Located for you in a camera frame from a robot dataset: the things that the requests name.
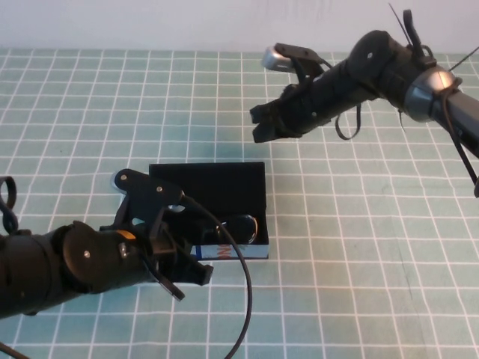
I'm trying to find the green white-grid tablecloth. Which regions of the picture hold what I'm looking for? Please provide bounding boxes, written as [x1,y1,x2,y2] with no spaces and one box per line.
[0,47,479,359]

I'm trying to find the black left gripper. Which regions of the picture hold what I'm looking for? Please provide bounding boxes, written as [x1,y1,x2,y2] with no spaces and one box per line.
[130,223,217,288]

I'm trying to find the black strap loop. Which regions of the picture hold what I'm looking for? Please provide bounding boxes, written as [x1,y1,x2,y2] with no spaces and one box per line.
[335,101,363,141]

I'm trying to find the black cable loop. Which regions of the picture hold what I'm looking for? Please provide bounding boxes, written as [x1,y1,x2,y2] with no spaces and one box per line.
[0,175,19,235]

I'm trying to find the black and blue glasses case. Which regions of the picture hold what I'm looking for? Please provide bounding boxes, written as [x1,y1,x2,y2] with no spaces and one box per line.
[148,161,270,261]

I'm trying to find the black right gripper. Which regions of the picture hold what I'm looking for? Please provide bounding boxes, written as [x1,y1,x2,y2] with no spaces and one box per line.
[249,73,338,144]

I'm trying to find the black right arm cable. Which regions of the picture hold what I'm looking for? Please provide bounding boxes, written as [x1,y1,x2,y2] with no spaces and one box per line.
[437,80,479,198]

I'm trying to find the black-framed glasses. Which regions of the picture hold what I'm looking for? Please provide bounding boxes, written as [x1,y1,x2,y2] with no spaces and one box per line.
[204,215,261,246]

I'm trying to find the black cable tie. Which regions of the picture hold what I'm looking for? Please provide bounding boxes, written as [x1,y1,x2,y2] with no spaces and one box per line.
[388,2,437,70]

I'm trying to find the thin black cable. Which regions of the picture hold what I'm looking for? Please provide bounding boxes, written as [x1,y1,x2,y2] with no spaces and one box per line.
[0,342,27,359]

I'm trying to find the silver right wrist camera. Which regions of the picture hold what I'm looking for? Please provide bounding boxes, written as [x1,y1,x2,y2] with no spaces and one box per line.
[263,43,326,89]

